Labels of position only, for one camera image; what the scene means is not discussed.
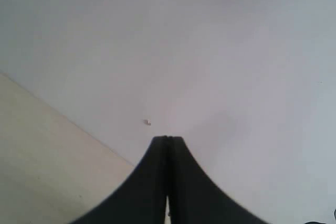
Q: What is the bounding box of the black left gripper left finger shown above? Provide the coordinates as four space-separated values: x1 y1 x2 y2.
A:
73 136 168 224

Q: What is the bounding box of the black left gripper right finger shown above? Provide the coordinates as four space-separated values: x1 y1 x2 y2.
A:
167 137 265 224

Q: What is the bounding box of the white wall hook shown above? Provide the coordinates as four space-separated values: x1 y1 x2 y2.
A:
143 119 151 126

